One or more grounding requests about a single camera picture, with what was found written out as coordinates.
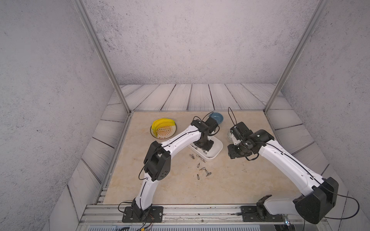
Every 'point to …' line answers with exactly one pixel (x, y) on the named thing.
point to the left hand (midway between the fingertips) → (208, 149)
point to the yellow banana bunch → (161, 122)
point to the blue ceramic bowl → (218, 117)
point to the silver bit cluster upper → (192, 156)
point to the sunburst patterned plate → (165, 132)
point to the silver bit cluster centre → (202, 159)
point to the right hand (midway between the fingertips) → (234, 153)
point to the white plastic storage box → (215, 150)
